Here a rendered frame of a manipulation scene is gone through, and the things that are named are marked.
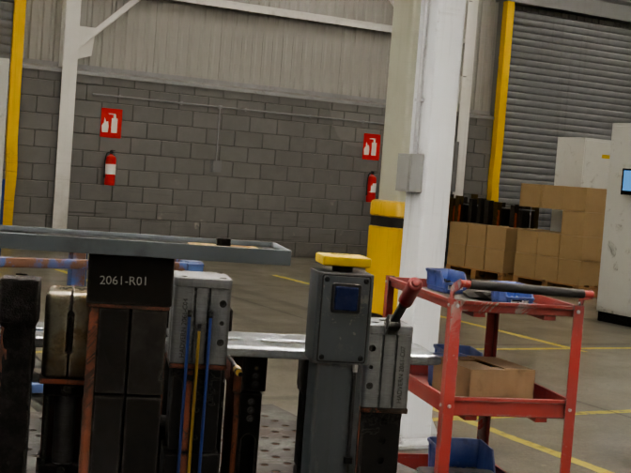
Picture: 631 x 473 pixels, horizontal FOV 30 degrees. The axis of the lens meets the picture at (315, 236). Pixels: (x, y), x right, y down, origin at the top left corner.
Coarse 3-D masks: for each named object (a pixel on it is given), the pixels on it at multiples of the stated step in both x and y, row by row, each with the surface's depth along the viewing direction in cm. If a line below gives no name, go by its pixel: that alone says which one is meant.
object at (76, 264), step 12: (72, 252) 476; (0, 264) 347; (12, 264) 349; (24, 264) 351; (36, 264) 352; (48, 264) 354; (60, 264) 356; (72, 264) 358; (84, 264) 360; (180, 264) 376; (192, 264) 377; (72, 276) 476; (84, 276) 479; (36, 360) 383; (36, 384) 356; (36, 396) 396; (36, 408) 429
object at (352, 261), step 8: (320, 256) 145; (328, 256) 143; (336, 256) 143; (344, 256) 144; (352, 256) 145; (360, 256) 146; (328, 264) 143; (336, 264) 143; (344, 264) 144; (352, 264) 144; (360, 264) 144; (368, 264) 144
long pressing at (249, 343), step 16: (240, 336) 182; (256, 336) 183; (272, 336) 184; (288, 336) 186; (304, 336) 187; (240, 352) 169; (256, 352) 170; (272, 352) 170; (288, 352) 171; (416, 352) 179
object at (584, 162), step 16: (560, 144) 1564; (576, 144) 1539; (592, 144) 1531; (608, 144) 1547; (560, 160) 1562; (576, 160) 1537; (592, 160) 1534; (608, 160) 1550; (560, 176) 1561; (576, 176) 1536; (592, 176) 1536; (560, 224) 1558
